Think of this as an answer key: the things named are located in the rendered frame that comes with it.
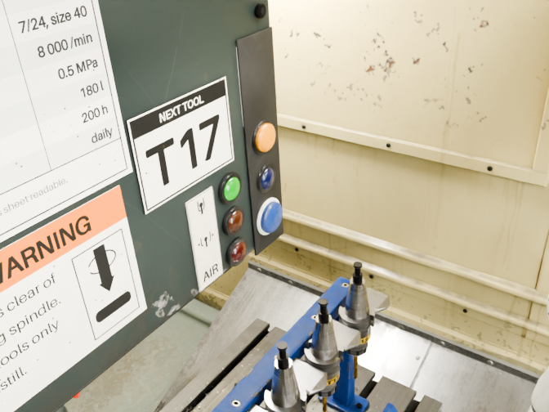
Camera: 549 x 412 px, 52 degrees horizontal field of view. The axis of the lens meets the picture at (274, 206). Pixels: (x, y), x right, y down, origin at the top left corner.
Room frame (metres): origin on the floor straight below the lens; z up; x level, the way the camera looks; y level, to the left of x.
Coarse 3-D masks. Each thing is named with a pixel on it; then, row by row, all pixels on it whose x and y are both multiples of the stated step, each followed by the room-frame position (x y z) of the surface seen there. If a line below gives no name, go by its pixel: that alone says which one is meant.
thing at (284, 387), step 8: (280, 368) 0.57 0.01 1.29; (288, 368) 0.57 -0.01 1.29; (280, 376) 0.57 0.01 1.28; (288, 376) 0.57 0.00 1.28; (272, 384) 0.58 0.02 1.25; (280, 384) 0.57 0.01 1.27; (288, 384) 0.57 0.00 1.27; (296, 384) 0.57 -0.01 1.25; (272, 392) 0.57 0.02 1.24; (280, 392) 0.56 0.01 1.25; (288, 392) 0.56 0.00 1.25; (296, 392) 0.57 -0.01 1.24; (272, 400) 0.57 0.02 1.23; (280, 400) 0.56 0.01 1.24; (288, 400) 0.56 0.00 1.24; (296, 400) 0.57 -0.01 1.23
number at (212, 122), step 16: (208, 112) 0.40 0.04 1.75; (176, 128) 0.37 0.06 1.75; (192, 128) 0.38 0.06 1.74; (208, 128) 0.40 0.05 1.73; (224, 128) 0.41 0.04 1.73; (176, 144) 0.37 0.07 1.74; (192, 144) 0.38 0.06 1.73; (208, 144) 0.40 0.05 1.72; (224, 144) 0.41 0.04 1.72; (192, 160) 0.38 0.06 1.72; (208, 160) 0.39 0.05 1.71; (192, 176) 0.38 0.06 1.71
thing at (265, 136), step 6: (264, 126) 0.44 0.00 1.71; (270, 126) 0.45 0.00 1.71; (258, 132) 0.44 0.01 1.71; (264, 132) 0.44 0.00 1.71; (270, 132) 0.45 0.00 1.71; (258, 138) 0.44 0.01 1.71; (264, 138) 0.44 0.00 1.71; (270, 138) 0.45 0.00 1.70; (258, 144) 0.44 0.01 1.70; (264, 144) 0.44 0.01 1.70; (270, 144) 0.45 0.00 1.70; (264, 150) 0.44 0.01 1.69
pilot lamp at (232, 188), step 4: (232, 180) 0.41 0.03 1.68; (236, 180) 0.41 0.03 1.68; (228, 184) 0.40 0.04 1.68; (232, 184) 0.41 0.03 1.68; (236, 184) 0.41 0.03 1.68; (228, 188) 0.40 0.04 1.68; (232, 188) 0.40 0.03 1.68; (236, 188) 0.41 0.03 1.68; (228, 192) 0.40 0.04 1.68; (232, 192) 0.40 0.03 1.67; (236, 192) 0.41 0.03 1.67; (228, 196) 0.40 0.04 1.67; (232, 196) 0.40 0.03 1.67
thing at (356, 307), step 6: (348, 288) 0.76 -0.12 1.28; (354, 288) 0.74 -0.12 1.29; (360, 288) 0.74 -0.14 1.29; (348, 294) 0.75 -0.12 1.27; (354, 294) 0.74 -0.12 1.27; (360, 294) 0.74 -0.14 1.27; (366, 294) 0.75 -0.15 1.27; (348, 300) 0.75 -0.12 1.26; (354, 300) 0.74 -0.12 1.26; (360, 300) 0.74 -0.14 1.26; (366, 300) 0.74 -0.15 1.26; (348, 306) 0.75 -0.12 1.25; (354, 306) 0.74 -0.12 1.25; (360, 306) 0.74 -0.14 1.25; (366, 306) 0.74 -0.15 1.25; (348, 312) 0.74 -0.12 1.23; (354, 312) 0.74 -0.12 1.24; (360, 312) 0.74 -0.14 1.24; (366, 312) 0.74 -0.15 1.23; (354, 318) 0.73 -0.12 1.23; (360, 318) 0.73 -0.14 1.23
